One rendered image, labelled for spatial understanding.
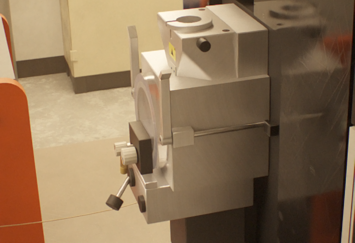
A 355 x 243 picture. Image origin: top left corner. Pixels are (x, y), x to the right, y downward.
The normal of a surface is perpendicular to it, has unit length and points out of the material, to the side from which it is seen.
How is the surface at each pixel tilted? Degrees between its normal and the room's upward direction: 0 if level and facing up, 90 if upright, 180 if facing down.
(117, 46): 90
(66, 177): 0
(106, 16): 90
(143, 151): 90
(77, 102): 0
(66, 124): 0
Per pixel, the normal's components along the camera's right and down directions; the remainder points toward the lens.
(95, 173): -0.03, -0.92
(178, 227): -0.96, 0.14
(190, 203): 0.27, 0.37
